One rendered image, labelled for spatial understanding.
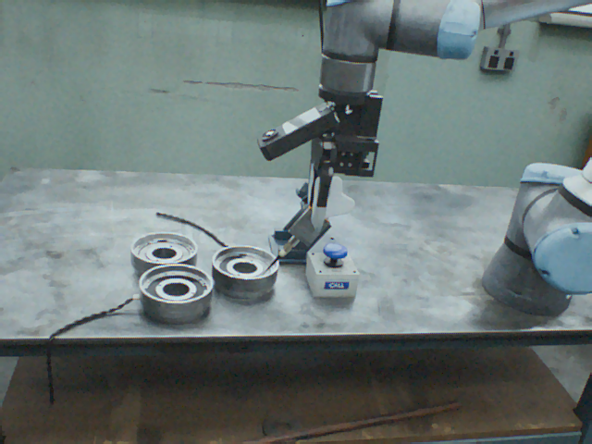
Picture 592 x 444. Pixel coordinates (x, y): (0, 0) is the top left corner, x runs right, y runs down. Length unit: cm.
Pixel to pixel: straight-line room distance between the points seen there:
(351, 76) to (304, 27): 170
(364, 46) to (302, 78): 174
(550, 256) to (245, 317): 44
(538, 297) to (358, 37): 52
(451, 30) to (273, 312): 47
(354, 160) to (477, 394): 60
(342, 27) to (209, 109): 176
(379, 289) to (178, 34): 166
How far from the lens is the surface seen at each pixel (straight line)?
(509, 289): 106
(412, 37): 80
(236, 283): 92
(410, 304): 99
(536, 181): 101
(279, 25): 248
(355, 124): 85
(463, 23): 80
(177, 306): 85
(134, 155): 259
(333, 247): 96
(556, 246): 87
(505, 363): 138
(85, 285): 97
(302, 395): 116
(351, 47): 80
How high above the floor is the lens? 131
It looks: 26 degrees down
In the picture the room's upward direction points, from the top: 7 degrees clockwise
